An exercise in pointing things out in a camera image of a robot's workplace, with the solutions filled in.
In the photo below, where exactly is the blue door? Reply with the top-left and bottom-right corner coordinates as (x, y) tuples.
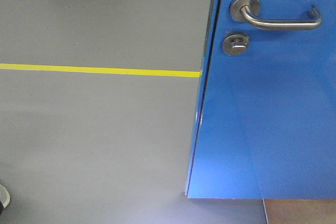
(185, 0), (335, 199)

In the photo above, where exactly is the steel thumb-turn lock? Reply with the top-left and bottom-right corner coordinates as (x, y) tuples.
(222, 32), (250, 56)

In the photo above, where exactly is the wooden plywood platform base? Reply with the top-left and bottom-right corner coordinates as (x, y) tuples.
(263, 199), (335, 224)

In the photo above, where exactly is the steel lever door handle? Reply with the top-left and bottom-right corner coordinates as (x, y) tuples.
(229, 0), (323, 31)

